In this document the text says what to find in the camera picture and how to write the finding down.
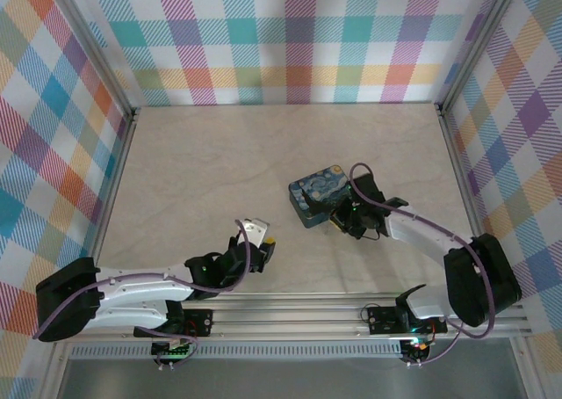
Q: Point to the starry night print tin box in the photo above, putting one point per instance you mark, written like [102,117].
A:
[316,188]

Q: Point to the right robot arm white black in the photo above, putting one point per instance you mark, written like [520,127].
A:
[421,232]

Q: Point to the controller board with LEDs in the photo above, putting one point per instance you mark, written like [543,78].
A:
[419,346]
[171,353]

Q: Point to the grey metal panel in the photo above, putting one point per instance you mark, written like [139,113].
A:
[285,379]

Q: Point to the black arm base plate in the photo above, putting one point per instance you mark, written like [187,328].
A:
[382,320]
[204,322]

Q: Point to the aluminium rail beam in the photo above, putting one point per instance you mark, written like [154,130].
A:
[285,320]

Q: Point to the aluminium side rail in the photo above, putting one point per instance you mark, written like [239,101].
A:
[456,161]
[106,205]

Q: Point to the aluminium frame post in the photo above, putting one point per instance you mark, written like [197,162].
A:
[478,43]
[98,54]

